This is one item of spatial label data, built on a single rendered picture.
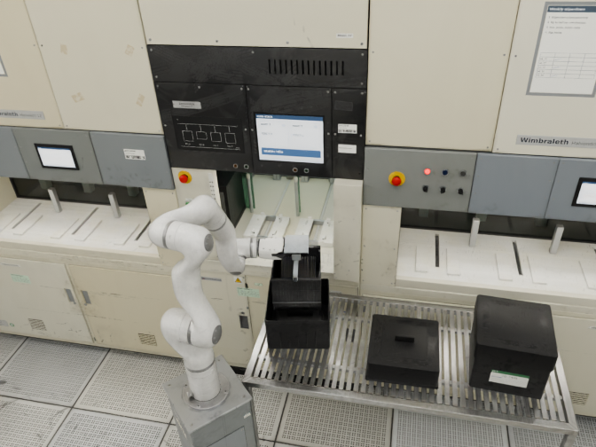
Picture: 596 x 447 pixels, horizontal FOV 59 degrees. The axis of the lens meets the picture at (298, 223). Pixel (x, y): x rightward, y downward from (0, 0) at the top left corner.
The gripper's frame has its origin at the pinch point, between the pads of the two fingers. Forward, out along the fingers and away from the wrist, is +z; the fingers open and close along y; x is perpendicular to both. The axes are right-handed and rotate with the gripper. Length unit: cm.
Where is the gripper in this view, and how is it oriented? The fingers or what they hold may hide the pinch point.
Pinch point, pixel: (295, 247)
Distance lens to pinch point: 219.0
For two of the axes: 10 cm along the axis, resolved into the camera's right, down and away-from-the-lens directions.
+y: -0.3, 5.6, -8.3
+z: 10.0, -0.1, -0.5
